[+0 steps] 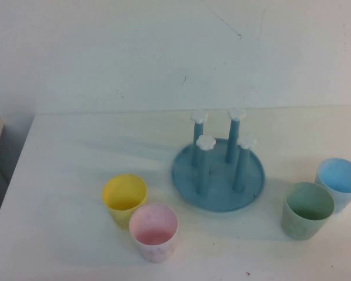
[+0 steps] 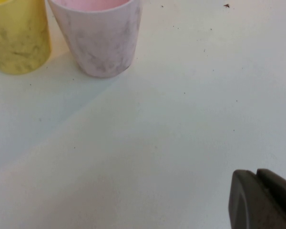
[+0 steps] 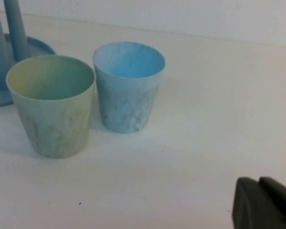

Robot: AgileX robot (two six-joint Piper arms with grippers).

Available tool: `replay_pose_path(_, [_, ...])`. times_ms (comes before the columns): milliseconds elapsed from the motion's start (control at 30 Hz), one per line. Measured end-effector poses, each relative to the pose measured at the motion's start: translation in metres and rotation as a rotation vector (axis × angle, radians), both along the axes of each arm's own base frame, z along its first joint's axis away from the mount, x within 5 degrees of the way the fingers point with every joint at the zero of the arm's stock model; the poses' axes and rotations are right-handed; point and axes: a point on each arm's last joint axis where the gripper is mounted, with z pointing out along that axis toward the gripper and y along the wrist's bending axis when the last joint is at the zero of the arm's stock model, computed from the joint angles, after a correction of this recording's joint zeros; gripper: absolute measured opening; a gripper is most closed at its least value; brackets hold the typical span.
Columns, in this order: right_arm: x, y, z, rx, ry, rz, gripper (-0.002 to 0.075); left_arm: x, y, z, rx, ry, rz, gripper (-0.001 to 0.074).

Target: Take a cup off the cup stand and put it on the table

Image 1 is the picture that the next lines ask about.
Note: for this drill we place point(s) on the pink plastic cup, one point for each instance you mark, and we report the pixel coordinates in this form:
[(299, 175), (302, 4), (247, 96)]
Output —
[(153, 234)]

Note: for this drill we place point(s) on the blue cup stand white caps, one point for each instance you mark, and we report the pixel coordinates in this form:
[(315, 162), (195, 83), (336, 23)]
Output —
[(219, 193)]

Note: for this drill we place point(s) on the yellow plastic cup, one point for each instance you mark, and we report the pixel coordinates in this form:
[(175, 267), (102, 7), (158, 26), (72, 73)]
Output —
[(120, 202)]

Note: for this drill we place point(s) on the green plastic cup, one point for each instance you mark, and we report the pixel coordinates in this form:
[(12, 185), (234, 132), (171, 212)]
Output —
[(298, 228)]

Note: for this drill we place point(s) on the blue plastic cup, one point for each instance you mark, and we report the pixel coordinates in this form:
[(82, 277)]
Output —
[(339, 178)]

